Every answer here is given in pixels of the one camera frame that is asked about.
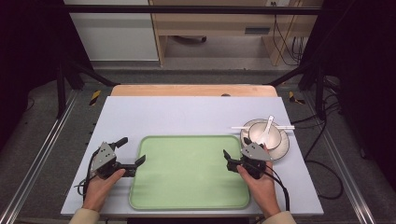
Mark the white bowl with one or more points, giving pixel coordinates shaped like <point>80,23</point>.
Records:
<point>274,137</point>

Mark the pale grey table board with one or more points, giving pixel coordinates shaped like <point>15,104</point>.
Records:
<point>174,118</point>

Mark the white chopstick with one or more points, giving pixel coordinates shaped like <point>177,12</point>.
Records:
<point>288,128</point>
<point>239,127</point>

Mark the white cabinet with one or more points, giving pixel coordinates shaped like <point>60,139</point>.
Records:
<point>118,37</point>

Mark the wooden desk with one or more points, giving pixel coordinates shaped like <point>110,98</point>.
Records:
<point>218,21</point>

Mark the person's right hand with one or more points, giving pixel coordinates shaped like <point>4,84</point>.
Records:
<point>263,191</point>

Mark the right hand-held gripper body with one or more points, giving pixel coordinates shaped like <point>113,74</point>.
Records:
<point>256,154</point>

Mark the person's left hand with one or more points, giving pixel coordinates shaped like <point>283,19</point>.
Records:
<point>98,189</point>

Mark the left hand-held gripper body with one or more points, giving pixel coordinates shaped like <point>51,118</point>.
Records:
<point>104,158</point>

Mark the aluminium floor rail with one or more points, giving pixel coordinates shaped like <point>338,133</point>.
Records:
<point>354,186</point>
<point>43,149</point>

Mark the white spoon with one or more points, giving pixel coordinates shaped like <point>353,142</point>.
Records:
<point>267,132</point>

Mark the black metal stand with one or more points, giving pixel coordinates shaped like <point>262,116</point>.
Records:
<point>61,90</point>
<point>319,93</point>

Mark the black frame bar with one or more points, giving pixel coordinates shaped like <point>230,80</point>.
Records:
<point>186,9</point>

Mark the yellow black tape piece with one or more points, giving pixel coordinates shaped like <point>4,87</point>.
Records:
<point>292,97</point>
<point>95,97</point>

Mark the wooden table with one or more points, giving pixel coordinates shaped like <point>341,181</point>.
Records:
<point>186,90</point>

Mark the green tray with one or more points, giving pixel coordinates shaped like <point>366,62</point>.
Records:
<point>190,174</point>

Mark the black curtain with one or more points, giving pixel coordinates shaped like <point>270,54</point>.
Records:
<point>28,62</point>
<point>367,77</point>

